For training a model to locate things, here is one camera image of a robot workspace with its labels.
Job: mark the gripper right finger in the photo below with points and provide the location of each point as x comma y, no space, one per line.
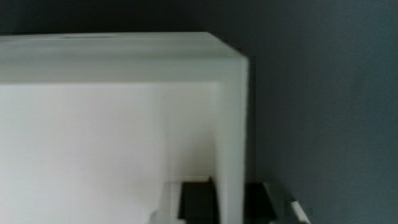
270,206

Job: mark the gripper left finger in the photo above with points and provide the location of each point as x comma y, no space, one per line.
197,210

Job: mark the white drawer cabinet frame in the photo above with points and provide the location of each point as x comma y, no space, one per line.
122,109

